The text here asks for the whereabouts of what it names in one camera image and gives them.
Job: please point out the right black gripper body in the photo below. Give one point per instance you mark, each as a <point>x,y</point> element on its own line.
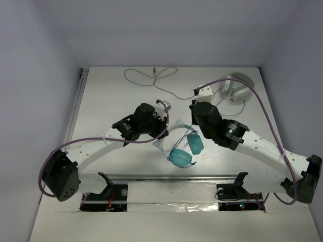
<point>195,121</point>

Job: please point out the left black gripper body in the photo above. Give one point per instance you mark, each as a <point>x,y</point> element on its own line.
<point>158,126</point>

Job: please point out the teal white cat-ear headphones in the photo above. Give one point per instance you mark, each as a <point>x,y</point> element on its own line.
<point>182,152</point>

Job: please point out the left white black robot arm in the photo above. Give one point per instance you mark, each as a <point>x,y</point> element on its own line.
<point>61,176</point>

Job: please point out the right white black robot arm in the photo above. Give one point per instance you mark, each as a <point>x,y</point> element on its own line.
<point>301,173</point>

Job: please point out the grey white headphones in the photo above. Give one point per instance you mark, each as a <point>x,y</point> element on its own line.
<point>235,86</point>

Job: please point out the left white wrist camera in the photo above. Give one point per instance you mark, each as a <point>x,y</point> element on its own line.
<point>161,108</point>

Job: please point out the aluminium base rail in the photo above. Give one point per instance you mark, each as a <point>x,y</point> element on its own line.
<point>163,194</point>

